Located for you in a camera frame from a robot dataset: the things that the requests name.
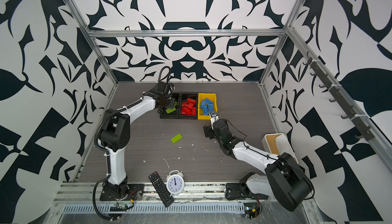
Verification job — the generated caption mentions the lone green lego brick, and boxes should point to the lone green lego brick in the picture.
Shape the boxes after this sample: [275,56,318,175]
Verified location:
[165,107,177,114]

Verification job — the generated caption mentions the red lego brick cluster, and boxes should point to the red lego brick cluster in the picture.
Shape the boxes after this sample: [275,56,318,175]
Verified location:
[186,98,197,110]

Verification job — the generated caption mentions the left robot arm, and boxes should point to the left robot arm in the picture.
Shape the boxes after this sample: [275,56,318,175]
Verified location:
[94,81,175,199]

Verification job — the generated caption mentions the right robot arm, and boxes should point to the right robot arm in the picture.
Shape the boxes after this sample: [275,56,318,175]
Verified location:
[203,119,315,212]

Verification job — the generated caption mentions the black middle bin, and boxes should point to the black middle bin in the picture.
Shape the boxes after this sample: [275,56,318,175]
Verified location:
[179,93,198,119]

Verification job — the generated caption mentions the black bin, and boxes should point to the black bin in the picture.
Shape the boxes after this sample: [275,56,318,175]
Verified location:
[179,93,198,119]
[160,93,181,119]

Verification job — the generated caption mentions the black left bin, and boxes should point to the black left bin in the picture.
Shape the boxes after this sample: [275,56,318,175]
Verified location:
[160,93,181,119]

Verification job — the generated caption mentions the yellow bin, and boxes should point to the yellow bin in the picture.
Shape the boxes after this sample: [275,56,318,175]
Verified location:
[198,93,218,120]

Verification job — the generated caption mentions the green lego brick flat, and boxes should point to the green lego brick flat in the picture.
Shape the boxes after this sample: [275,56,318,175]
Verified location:
[170,133,183,143]

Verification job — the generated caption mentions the white wooden-top tray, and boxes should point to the white wooden-top tray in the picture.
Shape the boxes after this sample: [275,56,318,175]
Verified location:
[262,133,297,162]

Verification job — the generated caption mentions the white twin-bell alarm clock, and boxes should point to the white twin-bell alarm clock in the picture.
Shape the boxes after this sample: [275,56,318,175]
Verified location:
[166,170,185,195]

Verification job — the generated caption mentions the black remote control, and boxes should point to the black remote control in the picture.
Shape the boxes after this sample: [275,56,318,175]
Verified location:
[149,172,174,208]

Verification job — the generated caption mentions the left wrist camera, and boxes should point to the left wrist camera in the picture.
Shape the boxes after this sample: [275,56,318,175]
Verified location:
[156,82,174,96]

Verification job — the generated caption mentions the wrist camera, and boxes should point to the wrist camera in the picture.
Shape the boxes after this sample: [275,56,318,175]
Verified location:
[209,111,219,129]
[156,82,174,96]

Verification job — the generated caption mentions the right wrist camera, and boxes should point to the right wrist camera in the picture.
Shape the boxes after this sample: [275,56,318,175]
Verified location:
[209,111,219,129]

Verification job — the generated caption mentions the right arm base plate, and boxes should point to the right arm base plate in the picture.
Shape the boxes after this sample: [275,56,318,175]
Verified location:
[225,183,254,201]

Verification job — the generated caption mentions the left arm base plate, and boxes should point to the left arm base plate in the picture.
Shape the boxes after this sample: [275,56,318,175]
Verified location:
[100,183,145,201]

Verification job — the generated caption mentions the white cable duct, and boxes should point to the white cable duct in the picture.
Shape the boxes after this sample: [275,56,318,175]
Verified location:
[62,202,245,214]

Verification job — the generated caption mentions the wall hook rail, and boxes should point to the wall hook rail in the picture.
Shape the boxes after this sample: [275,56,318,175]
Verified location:
[304,57,375,141]

